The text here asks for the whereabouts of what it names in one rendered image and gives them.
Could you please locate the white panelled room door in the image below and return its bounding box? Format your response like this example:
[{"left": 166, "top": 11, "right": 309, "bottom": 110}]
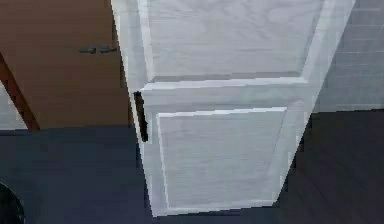
[{"left": 110, "top": 0, "right": 357, "bottom": 218}]

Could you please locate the brown wooden room door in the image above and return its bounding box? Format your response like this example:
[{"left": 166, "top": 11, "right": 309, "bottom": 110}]
[{"left": 0, "top": 0, "right": 135, "bottom": 132}]

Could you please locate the dark round object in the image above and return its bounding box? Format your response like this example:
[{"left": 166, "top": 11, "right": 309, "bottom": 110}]
[{"left": 0, "top": 182, "right": 26, "bottom": 224}]

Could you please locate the black door handle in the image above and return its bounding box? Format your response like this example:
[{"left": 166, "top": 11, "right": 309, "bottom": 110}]
[{"left": 133, "top": 90, "right": 150, "bottom": 143}]

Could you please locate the grey lever door handle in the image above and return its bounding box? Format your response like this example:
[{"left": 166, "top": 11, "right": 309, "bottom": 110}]
[
  {"left": 78, "top": 46, "right": 98, "bottom": 55},
  {"left": 99, "top": 45, "right": 118, "bottom": 55}
]

